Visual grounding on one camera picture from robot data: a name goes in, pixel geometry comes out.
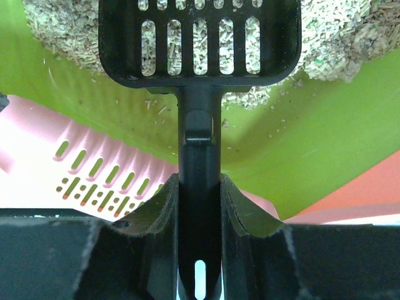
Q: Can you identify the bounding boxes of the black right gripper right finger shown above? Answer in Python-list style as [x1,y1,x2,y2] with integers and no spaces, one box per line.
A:
[221,174,300,299]

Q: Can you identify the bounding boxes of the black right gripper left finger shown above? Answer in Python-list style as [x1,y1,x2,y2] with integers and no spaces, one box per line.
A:
[73,174,179,299]

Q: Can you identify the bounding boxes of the pink and green litter box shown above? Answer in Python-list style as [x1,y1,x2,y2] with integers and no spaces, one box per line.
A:
[1,1,399,223]

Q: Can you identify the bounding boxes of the black slotted litter scoop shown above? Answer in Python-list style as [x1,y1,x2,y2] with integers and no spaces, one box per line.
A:
[98,1,301,299]

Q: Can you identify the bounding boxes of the beige cat litter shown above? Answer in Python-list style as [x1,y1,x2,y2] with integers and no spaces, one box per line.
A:
[22,1,399,109]

